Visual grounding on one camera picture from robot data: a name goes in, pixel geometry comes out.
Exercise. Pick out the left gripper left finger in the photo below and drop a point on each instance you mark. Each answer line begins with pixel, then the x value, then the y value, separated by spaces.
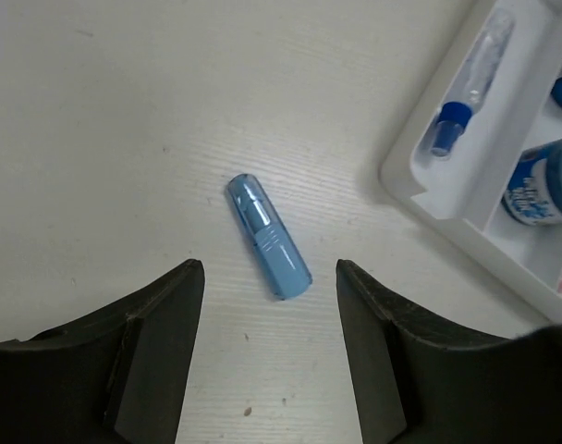
pixel 116 375

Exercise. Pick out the white organizer tray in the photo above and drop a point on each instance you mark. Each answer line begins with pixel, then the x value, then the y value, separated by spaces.
pixel 461 196

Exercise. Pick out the blue capped small tube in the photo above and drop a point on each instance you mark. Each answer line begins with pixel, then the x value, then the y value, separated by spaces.
pixel 277 255

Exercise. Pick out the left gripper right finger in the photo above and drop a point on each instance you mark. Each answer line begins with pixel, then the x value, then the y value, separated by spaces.
pixel 421 378

